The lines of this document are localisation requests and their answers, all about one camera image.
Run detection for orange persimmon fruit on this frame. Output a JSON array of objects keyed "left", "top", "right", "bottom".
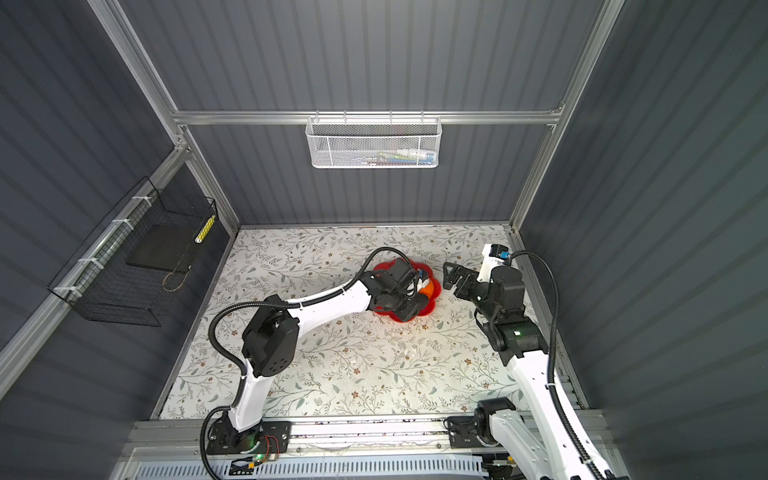
[{"left": 418, "top": 278, "right": 435, "bottom": 300}]

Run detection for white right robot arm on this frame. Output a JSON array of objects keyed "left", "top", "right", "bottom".
[{"left": 443, "top": 244, "right": 619, "bottom": 479}]

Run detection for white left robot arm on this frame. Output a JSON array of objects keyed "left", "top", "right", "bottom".
[{"left": 200, "top": 257, "right": 437, "bottom": 457}]

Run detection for red flower-shaped fruit bowl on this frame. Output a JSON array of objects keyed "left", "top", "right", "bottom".
[{"left": 371, "top": 259, "right": 441, "bottom": 323}]

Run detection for items in white basket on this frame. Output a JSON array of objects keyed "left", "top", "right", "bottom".
[{"left": 334, "top": 148, "right": 438, "bottom": 167}]

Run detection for white ventilation grille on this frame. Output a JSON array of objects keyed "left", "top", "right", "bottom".
[{"left": 131, "top": 453, "right": 490, "bottom": 480}]

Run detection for yellow green marker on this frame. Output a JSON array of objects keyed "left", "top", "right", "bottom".
[{"left": 194, "top": 214, "right": 217, "bottom": 244}]

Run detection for black pad in basket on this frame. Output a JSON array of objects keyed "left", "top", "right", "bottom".
[{"left": 125, "top": 225, "right": 202, "bottom": 273}]

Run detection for white wire mesh basket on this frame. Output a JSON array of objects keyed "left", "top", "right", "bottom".
[{"left": 305, "top": 113, "right": 443, "bottom": 169}]

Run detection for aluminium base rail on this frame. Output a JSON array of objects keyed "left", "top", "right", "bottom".
[{"left": 203, "top": 413, "right": 499, "bottom": 460}]

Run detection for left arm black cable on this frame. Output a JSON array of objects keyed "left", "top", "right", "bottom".
[{"left": 199, "top": 245, "right": 415, "bottom": 480}]

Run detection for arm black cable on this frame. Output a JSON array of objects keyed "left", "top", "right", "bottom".
[
  {"left": 199, "top": 245, "right": 415, "bottom": 480},
  {"left": 508, "top": 249, "right": 610, "bottom": 480}
]

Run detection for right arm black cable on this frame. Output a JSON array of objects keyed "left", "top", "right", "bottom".
[{"left": 508, "top": 249, "right": 610, "bottom": 480}]

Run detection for black wire basket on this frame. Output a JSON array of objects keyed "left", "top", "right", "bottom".
[{"left": 48, "top": 181, "right": 218, "bottom": 327}]

